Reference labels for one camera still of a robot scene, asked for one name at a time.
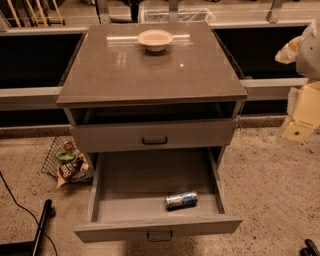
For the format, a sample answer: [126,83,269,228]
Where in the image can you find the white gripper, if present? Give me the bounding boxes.
[275,36,320,144]

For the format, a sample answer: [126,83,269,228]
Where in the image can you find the silver blue redbull can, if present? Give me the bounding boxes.
[164,191,198,210]

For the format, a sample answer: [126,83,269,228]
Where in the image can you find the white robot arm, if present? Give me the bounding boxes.
[275,17,320,144]

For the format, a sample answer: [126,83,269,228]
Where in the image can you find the grey drawer cabinet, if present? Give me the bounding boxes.
[55,21,249,244]

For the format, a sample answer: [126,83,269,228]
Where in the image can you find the open grey lower drawer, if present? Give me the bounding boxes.
[73,147,243,244]

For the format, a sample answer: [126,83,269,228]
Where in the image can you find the small can in basket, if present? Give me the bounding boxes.
[64,141,74,153]

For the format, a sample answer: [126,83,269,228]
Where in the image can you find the white paper bowl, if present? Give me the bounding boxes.
[137,30,173,52]

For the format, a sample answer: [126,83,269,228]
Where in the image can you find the black object bottom right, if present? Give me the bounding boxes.
[300,239,320,256]

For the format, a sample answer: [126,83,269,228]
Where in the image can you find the clear plastic bin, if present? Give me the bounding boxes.
[138,8,216,23]

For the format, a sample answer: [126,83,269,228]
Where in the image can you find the brown snack bag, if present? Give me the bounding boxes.
[57,157,89,187]

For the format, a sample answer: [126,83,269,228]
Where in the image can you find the green bowl in basket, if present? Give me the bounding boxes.
[55,152,75,163]

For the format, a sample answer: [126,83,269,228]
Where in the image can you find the wooden chair legs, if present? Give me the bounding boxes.
[0,0,66,28]

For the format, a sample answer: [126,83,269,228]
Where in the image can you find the black bar on floor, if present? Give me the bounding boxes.
[0,198,57,256]

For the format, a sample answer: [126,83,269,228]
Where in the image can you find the wire mesh basket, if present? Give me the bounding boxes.
[41,136,93,184]

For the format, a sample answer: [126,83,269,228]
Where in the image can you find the black floor cable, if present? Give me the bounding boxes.
[0,170,59,256]

